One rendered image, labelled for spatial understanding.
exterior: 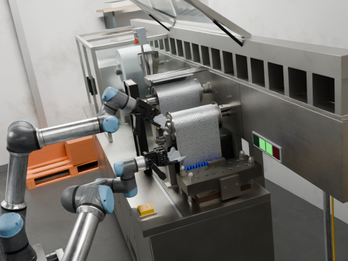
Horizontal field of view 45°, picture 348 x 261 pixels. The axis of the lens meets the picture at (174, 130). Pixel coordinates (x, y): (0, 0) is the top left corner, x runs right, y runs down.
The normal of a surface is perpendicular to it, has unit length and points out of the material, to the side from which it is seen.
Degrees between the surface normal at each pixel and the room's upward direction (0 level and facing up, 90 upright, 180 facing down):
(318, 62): 90
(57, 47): 90
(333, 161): 90
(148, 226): 0
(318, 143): 90
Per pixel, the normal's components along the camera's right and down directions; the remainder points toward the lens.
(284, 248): -0.14, -0.93
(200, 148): 0.31, 0.28
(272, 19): -0.89, 0.26
